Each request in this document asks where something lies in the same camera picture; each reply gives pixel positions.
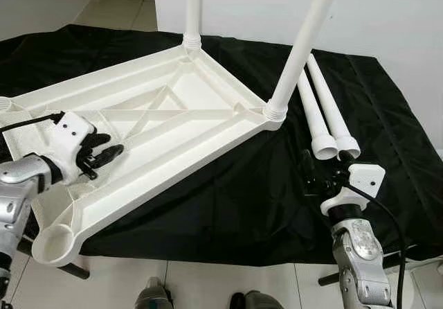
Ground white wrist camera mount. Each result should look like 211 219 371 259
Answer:
322 164 386 216
45 112 96 182

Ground grey robot right leg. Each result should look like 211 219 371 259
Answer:
230 290 284 309

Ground white plastic table leg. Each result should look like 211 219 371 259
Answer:
265 0 345 123
183 0 204 50
307 53 362 159
296 67 338 161

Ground white metal frame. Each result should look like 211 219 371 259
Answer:
407 248 443 274

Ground black table cloth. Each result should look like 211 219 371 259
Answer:
0 24 443 267

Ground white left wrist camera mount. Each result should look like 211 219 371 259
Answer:
45 112 96 182

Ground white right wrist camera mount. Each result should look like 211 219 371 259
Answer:
322 164 386 216

